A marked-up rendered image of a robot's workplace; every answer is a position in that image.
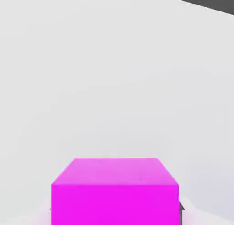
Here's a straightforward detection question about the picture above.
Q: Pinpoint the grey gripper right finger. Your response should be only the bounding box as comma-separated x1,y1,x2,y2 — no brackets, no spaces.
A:
178,197,223,225

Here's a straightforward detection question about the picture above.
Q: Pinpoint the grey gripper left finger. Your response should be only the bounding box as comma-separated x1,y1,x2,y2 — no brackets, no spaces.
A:
23,201,52,225

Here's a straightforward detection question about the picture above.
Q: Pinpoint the small magenta cube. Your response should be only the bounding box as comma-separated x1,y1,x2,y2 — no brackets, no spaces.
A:
51,157,180,225

